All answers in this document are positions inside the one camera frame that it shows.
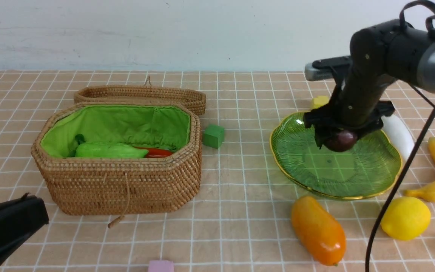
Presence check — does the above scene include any white toy radish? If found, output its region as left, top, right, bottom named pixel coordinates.
left=381, top=115, right=415, bottom=162

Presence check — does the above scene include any woven wicker basket green lining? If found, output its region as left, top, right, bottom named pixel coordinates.
left=31, top=102, right=203, bottom=216

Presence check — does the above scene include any left grey black robot arm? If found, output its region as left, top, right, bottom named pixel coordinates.
left=0, top=193, right=49, bottom=266

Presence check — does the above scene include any green foam cube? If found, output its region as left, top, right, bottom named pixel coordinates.
left=202, top=124, right=225, bottom=149

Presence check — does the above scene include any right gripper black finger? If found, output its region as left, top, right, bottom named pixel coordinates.
left=314, top=126, right=333, bottom=149

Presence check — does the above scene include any orange toy carrot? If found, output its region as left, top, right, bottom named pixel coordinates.
left=135, top=147, right=173, bottom=158

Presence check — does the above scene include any right grey black robot arm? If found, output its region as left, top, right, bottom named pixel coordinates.
left=303, top=0, right=435, bottom=153

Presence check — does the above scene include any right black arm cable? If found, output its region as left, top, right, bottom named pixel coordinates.
left=365, top=57, right=435, bottom=272

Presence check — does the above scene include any pink foam block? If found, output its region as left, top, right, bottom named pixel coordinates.
left=147, top=260, right=175, bottom=272

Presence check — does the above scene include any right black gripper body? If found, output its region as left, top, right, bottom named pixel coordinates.
left=303, top=72, right=396, bottom=138

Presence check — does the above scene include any dark purple toy mangosteen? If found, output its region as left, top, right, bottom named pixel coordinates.
left=324, top=130, right=358, bottom=153

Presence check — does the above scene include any woven wicker basket lid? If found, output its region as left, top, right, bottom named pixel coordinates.
left=74, top=76, right=207, bottom=116

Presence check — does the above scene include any yellow foam cube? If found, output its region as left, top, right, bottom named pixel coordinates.
left=311, top=95, right=330, bottom=110

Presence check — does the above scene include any yellow toy lemon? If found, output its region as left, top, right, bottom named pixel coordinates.
left=380, top=196, right=431, bottom=241

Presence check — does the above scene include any orange toy mango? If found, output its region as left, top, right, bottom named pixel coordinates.
left=290, top=196, right=347, bottom=266

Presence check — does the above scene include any green toy pea pod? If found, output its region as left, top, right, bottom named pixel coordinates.
left=75, top=142, right=149, bottom=158

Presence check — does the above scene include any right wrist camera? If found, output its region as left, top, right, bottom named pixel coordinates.
left=304, top=56, right=352, bottom=83

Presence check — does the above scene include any green leaf-shaped glass plate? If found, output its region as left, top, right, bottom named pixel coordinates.
left=269, top=112, right=404, bottom=200

